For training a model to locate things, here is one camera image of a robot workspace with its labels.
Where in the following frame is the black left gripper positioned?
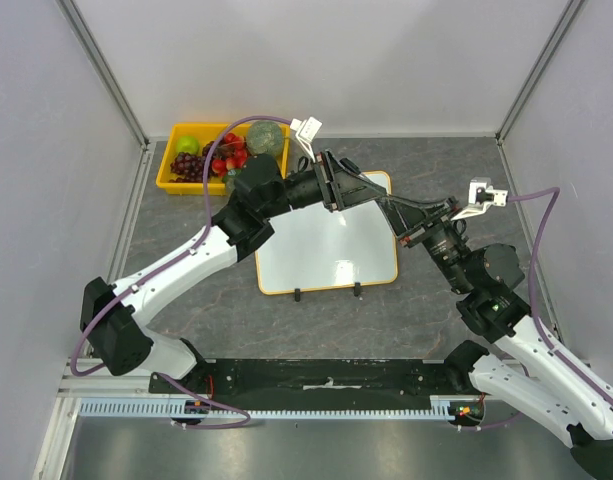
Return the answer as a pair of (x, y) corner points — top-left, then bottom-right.
(262, 150), (388, 219)

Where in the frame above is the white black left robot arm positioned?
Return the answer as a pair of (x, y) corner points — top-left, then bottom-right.
(80, 152), (456, 393)

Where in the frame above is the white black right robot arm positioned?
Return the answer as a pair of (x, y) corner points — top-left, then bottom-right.
(377, 187), (613, 479)

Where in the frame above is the yellow framed whiteboard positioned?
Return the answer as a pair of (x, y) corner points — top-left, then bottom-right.
(255, 201), (399, 295)

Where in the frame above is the green netted melon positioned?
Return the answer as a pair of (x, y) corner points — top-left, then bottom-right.
(246, 120), (284, 157)

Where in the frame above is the green avocado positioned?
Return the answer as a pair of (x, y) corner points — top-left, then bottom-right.
(222, 169), (241, 184)

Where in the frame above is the red cherry bunch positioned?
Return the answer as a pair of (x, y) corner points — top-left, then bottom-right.
(210, 133), (250, 177)

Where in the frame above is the dark purple grape bunch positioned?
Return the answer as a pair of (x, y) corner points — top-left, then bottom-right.
(169, 141), (213, 183)

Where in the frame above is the green apple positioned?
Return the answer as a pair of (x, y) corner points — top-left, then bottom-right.
(175, 135), (200, 155)

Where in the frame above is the yellow plastic fruit tray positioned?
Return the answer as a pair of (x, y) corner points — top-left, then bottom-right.
(155, 122), (292, 197)

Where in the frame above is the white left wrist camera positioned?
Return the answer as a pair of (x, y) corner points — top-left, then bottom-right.
(290, 117), (322, 160)

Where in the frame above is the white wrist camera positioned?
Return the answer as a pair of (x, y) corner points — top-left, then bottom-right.
(452, 177), (508, 221)
(290, 117), (322, 160)

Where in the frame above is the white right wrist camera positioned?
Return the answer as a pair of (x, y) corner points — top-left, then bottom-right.
(452, 177), (508, 221)

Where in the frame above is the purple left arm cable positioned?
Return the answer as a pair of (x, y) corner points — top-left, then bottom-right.
(69, 116), (295, 431)

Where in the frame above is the light blue cable duct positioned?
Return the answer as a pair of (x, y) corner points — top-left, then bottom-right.
(78, 395), (460, 420)

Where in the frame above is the aluminium frame post left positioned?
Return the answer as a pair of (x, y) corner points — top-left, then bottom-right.
(56, 0), (150, 149)

